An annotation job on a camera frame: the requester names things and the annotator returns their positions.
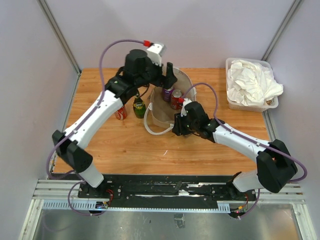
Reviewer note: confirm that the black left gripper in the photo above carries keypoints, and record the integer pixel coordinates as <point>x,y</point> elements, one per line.
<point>167,81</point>

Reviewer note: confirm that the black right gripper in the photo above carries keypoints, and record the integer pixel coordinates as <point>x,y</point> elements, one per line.
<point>178,129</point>

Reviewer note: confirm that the purple soda can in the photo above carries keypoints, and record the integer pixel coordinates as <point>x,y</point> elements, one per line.
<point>166,94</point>

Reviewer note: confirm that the red Coke can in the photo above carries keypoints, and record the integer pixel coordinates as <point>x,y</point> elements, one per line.
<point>174,101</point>
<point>121,113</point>

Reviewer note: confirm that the tan canvas tote bag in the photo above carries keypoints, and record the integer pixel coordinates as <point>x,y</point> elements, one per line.
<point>161,112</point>

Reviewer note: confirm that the green glass bottle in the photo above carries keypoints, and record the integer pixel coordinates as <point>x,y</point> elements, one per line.
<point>139,107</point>

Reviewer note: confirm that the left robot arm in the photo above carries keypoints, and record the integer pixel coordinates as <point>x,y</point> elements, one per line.
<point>72,142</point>

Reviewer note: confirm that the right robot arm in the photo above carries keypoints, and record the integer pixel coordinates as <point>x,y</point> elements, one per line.
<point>274,165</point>

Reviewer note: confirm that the crumpled white cloth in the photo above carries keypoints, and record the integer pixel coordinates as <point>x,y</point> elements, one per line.
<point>252,82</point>

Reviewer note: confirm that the white plastic basket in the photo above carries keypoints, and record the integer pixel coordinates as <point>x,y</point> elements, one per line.
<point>250,82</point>

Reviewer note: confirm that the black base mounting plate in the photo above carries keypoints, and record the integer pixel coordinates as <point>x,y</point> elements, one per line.
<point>215,187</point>

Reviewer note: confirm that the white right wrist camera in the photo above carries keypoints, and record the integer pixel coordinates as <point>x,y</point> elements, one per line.
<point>183,102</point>

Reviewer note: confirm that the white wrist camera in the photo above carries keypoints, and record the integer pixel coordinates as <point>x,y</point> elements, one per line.
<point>183,102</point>
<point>155,53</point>

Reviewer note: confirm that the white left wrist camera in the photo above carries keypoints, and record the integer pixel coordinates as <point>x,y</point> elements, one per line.
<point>155,53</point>

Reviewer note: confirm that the aluminium rail frame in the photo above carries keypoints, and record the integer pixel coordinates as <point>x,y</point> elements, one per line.
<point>56,212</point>

